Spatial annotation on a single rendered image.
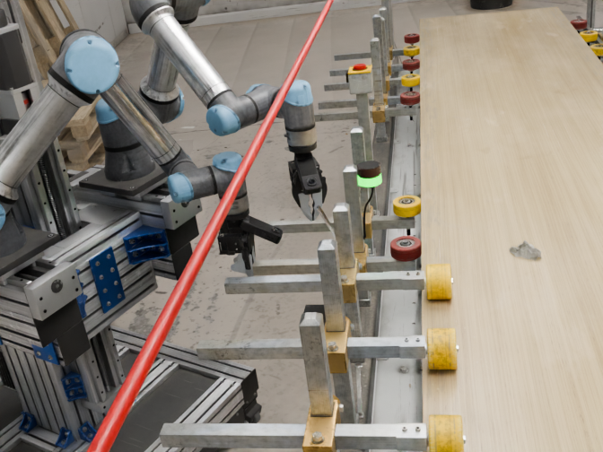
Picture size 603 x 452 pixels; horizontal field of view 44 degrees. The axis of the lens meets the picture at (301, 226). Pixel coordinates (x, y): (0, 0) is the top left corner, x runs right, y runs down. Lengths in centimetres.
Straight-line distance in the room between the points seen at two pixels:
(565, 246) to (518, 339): 41
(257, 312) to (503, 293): 184
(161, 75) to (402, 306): 96
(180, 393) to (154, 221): 72
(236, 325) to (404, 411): 162
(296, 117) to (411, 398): 74
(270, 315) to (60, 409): 117
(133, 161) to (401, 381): 99
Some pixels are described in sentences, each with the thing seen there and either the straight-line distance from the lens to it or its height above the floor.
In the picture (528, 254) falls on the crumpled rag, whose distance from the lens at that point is 188.
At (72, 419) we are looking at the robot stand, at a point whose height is 32.
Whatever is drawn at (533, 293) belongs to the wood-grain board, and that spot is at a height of 90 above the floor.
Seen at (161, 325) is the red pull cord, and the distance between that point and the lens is 38.
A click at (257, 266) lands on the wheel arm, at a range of 202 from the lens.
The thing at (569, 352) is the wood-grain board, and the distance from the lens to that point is 159.
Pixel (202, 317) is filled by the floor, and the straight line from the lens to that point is 346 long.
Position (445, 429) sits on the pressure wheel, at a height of 98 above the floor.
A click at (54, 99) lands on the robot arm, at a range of 175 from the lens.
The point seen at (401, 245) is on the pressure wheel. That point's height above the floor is 90.
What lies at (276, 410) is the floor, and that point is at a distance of 287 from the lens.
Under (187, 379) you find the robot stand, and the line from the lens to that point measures 275.
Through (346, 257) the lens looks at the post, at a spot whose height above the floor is 100.
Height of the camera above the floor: 184
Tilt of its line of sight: 27 degrees down
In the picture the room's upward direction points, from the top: 8 degrees counter-clockwise
